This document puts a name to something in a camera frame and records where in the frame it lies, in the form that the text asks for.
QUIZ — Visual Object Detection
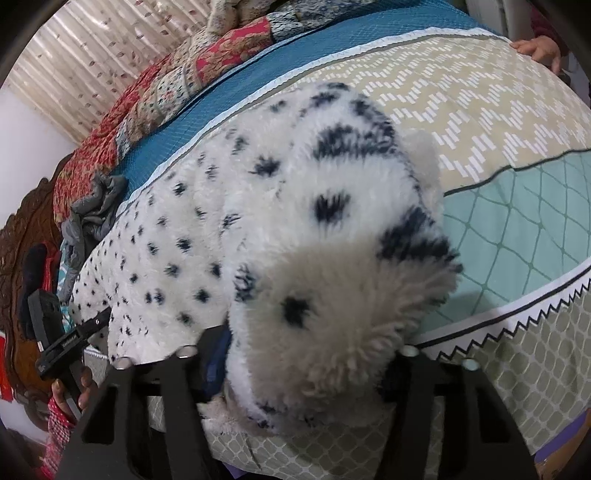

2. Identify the dark navy cloth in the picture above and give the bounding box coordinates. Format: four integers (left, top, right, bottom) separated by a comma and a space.
18, 242, 61, 319

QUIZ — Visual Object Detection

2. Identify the cream knitted cloth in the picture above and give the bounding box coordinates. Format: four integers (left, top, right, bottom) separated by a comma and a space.
205, 0, 252, 34

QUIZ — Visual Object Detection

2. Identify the person's left forearm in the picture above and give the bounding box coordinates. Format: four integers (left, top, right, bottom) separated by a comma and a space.
42, 396, 83, 468

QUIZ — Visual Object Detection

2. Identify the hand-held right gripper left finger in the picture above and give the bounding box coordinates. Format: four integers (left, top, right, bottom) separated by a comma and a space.
55, 323, 234, 480

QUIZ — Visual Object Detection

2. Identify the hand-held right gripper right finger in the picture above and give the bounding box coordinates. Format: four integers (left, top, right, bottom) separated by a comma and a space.
374, 344, 539, 480

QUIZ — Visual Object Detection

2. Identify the white spotted fleece garment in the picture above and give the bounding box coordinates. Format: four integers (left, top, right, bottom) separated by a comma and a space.
69, 80, 465, 437

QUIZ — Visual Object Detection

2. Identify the person's left hand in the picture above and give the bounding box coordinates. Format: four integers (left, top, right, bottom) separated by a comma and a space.
50, 364, 96, 417

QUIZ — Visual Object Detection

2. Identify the beige leaf print curtain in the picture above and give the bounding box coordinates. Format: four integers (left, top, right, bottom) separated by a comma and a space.
2, 0, 218, 145

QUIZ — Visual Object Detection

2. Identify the red cloth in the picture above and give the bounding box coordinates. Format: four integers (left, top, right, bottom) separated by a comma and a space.
0, 336, 13, 398

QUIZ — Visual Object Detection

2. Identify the carved wooden headboard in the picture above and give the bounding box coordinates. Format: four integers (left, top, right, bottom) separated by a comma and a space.
0, 157, 75, 407

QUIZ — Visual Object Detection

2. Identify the teal patterned cloth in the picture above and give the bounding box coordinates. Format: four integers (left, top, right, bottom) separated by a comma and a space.
55, 240, 89, 306

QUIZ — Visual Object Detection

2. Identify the beige teal patterned bedspread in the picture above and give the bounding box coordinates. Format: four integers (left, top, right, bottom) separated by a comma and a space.
108, 9, 591, 472

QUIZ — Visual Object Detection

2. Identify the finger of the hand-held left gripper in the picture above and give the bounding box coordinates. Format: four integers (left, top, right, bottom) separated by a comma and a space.
78, 306, 114, 346

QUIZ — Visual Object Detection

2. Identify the red patchwork quilt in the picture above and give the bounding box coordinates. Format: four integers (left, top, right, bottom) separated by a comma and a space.
53, 0, 444, 222

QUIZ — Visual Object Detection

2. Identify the grey crumpled cloth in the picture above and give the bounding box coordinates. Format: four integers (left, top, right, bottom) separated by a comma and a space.
62, 173, 129, 259

